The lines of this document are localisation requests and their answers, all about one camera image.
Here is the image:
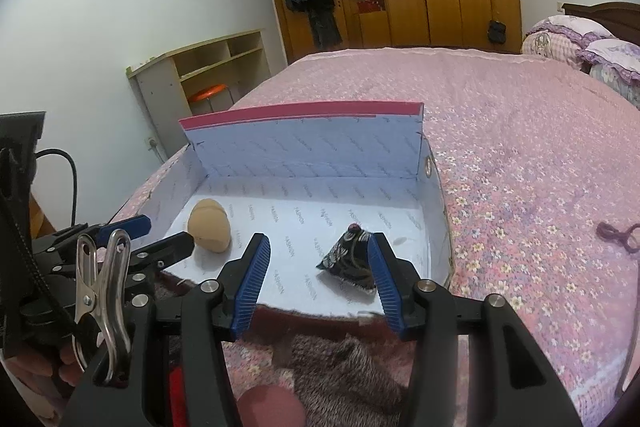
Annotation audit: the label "dark wooden headboard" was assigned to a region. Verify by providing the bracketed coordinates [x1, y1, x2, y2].
[561, 2, 640, 45]

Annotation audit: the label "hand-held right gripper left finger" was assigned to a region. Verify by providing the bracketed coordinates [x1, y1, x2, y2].
[60, 232, 273, 427]

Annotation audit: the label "pink makeup sponge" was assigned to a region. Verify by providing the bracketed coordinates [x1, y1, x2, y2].
[237, 384, 307, 427]

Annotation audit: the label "dark hanging trousers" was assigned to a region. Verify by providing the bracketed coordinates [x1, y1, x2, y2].
[306, 4, 344, 50]

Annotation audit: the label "pink floral bedspread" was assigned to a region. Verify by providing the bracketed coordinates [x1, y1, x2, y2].
[107, 47, 640, 427]

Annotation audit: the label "pink cardboard box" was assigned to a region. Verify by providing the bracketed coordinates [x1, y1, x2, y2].
[105, 101, 457, 324]

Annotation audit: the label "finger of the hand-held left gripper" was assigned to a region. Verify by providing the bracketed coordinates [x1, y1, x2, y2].
[32, 214, 152, 269]
[125, 232, 195, 295]

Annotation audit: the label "purple string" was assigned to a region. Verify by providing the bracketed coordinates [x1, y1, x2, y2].
[597, 222, 640, 253]

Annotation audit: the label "black floral fabric pouch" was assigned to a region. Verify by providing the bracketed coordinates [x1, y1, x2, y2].
[315, 224, 377, 293]

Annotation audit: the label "beige shelf desk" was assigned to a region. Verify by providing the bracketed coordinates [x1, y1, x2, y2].
[125, 29, 273, 162]

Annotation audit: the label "orange stool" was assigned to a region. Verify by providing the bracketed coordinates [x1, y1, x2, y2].
[187, 84, 236, 115]

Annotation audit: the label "beige makeup sponge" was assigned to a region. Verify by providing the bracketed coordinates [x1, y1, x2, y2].
[187, 198, 232, 254]

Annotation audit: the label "thin black cable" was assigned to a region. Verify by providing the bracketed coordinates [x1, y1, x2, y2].
[34, 148, 80, 228]

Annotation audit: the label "person's left hand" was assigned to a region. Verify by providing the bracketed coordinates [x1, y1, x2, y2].
[7, 342, 93, 408]

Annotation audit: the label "grey fuzzy sock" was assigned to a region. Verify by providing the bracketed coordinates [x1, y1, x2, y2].
[272, 334, 413, 427]
[152, 276, 188, 303]

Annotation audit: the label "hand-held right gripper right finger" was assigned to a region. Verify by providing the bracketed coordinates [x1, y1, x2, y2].
[366, 232, 583, 427]

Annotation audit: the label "metal spring clip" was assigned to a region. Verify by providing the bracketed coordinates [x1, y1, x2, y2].
[73, 229, 133, 383]

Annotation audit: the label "brown wooden board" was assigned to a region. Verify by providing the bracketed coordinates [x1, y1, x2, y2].
[29, 189, 57, 240]

